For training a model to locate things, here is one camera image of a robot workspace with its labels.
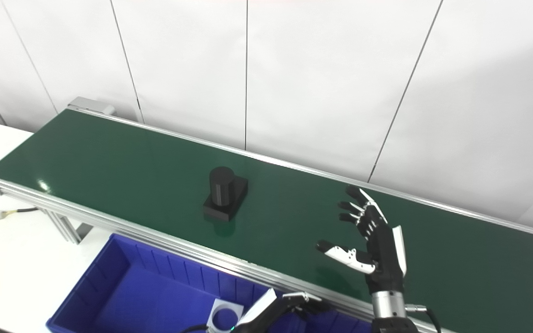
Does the white square plate with hole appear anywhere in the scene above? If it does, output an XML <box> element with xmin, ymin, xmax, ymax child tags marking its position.
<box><xmin>208</xmin><ymin>299</ymin><xmax>245</xmax><ymax>333</ymax></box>

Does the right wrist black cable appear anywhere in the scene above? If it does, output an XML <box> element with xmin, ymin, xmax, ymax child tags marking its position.
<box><xmin>405</xmin><ymin>304</ymin><xmax>441</xmax><ymax>333</ymax></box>

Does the black block with cylinder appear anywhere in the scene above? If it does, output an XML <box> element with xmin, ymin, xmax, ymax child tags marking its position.
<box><xmin>203</xmin><ymin>166</ymin><xmax>249</xmax><ymax>222</ymax></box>

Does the blue bin with white plates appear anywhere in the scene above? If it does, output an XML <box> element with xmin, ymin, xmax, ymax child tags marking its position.
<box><xmin>47</xmin><ymin>233</ymin><xmax>304</xmax><ymax>333</ymax></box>

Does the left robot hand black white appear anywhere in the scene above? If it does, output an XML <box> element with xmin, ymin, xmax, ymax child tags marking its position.
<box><xmin>234</xmin><ymin>289</ymin><xmax>332</xmax><ymax>333</ymax></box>

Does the aluminium conveyor leg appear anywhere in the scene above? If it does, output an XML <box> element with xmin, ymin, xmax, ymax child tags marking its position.
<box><xmin>40</xmin><ymin>208</ymin><xmax>82</xmax><ymax>245</ymax></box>

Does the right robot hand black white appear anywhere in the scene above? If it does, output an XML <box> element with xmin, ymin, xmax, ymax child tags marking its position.
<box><xmin>316</xmin><ymin>185</ymin><xmax>408</xmax><ymax>294</ymax></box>

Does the green conveyor belt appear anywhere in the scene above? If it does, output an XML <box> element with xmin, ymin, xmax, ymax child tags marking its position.
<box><xmin>0</xmin><ymin>96</ymin><xmax>533</xmax><ymax>333</ymax></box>
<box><xmin>0</xmin><ymin>109</ymin><xmax>533</xmax><ymax>333</ymax></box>

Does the grey conveyor end housing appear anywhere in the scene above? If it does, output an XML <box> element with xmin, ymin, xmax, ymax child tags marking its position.
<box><xmin>68</xmin><ymin>96</ymin><xmax>115</xmax><ymax>117</ymax></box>

